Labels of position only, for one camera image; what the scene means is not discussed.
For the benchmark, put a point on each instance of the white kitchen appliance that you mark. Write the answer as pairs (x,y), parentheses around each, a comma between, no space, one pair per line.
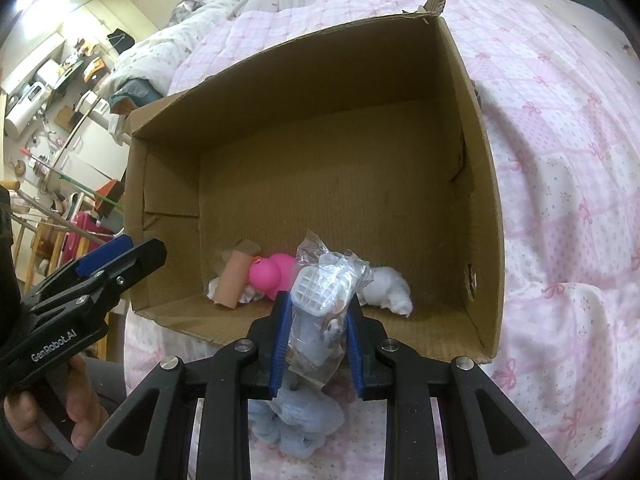
(33,93)

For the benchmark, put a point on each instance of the grey patterned pillow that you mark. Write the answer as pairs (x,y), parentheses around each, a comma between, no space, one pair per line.
(195,4)

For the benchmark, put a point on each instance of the white floral duvet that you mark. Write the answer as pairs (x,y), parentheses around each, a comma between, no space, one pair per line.
(150,50)

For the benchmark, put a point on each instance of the person's left hand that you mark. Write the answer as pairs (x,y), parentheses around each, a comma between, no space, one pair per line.
(85,405)

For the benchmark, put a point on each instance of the teal cloth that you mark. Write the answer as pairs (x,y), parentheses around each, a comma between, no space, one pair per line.
(132,91)

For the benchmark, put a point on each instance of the black hanging bag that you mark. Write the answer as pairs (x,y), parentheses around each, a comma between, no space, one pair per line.
(120,41)

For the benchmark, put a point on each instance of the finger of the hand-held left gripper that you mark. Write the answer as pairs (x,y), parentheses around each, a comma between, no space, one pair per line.
(102,257)
(142,260)

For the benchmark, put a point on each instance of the pink rubber duck toy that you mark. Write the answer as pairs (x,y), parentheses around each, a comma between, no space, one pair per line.
(272,272)

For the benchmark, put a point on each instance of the brown cardboard box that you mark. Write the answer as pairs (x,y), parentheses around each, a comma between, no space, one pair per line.
(350,170)

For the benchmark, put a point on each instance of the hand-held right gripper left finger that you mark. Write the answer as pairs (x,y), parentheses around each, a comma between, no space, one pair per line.
(280,345)

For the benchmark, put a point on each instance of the clear plastic bag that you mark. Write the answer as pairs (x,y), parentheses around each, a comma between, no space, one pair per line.
(320,300)

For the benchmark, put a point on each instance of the light blue fluffy scrunchie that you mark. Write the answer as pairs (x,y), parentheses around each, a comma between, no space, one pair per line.
(295,420)

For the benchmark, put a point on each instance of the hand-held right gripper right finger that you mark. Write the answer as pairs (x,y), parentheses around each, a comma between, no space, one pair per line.
(356,355)

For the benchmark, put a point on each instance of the cardboard tube with white cloth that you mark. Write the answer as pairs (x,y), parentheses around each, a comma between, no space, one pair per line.
(235,275)

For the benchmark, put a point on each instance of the white knotted cloth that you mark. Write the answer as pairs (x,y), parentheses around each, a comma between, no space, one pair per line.
(390,290)

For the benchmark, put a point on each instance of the red and yellow striped item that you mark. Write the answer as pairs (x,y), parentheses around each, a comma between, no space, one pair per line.
(84,235)

